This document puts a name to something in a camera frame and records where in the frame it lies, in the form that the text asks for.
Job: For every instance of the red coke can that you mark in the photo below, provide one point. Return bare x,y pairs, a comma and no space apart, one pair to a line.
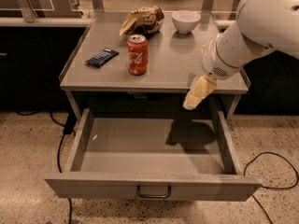
138,55

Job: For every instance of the dark blue snack bar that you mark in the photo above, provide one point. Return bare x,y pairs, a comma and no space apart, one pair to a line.
102,57

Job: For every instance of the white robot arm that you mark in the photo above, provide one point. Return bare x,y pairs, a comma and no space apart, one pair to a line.
260,28

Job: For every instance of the brown chip bag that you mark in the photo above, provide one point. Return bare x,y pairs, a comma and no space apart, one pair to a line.
144,21

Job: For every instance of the white bowl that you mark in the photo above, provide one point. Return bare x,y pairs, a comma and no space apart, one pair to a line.
185,21

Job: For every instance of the grey metal cabinet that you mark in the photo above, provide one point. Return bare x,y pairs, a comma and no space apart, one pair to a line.
174,59

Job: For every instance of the open grey top drawer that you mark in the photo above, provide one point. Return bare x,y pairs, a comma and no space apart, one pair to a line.
181,157

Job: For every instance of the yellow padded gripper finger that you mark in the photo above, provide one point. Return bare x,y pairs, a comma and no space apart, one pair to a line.
200,89

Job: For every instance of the black power adapter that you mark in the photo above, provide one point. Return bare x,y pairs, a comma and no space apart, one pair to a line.
70,123

